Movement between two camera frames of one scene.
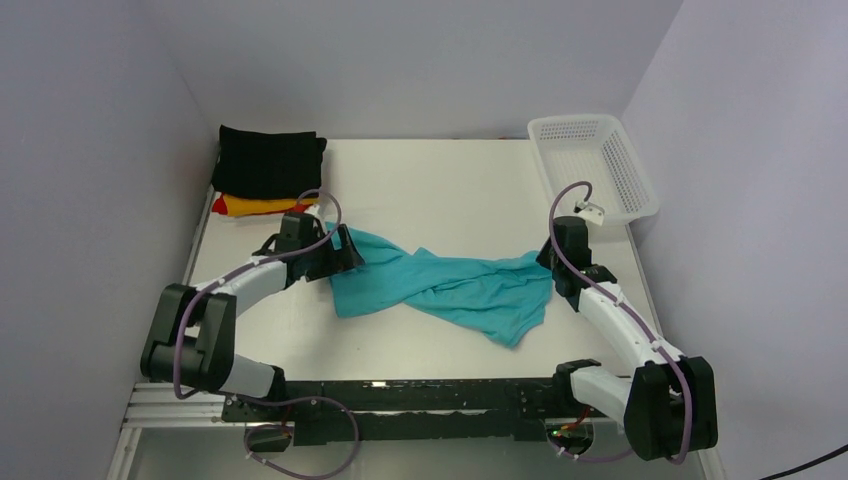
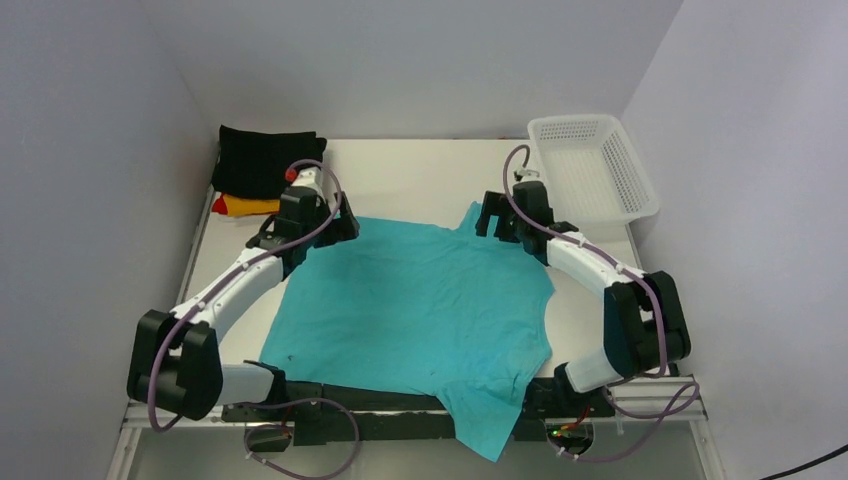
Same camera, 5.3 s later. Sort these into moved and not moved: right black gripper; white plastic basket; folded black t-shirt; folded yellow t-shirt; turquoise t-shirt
Moved: turquoise t-shirt; right black gripper
Not moved: white plastic basket; folded yellow t-shirt; folded black t-shirt
